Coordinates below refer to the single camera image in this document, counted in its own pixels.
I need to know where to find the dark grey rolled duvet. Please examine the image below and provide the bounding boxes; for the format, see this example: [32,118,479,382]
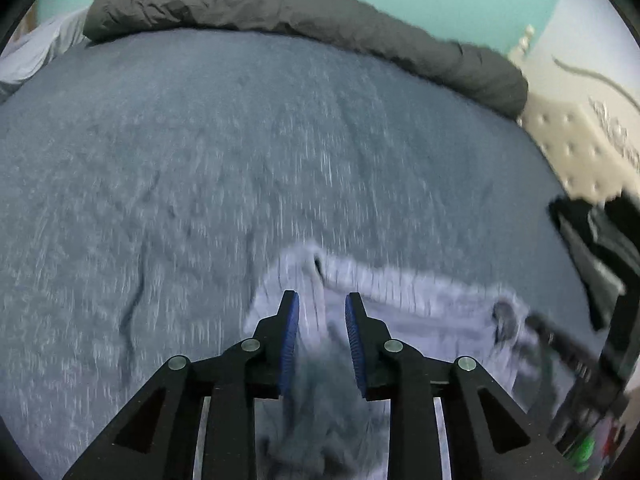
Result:
[82,0,529,120]

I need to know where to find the light blue checked shorts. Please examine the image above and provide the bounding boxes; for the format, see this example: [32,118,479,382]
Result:
[242,242,591,480]

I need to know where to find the stack of folded clothes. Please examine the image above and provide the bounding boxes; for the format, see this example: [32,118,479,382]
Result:
[549,194,640,331]

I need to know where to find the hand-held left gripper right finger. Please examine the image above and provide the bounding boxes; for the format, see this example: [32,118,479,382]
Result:
[344,291,581,480]

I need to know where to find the light grey blanket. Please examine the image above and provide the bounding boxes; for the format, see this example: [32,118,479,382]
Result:
[0,7,93,106]

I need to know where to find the cream tufted headboard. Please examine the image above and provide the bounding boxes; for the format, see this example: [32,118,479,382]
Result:
[507,25,640,201]

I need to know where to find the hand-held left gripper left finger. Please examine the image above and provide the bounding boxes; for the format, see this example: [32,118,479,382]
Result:
[62,290,301,480]

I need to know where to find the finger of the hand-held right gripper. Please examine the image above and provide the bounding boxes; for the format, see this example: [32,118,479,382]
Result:
[492,302,606,386]

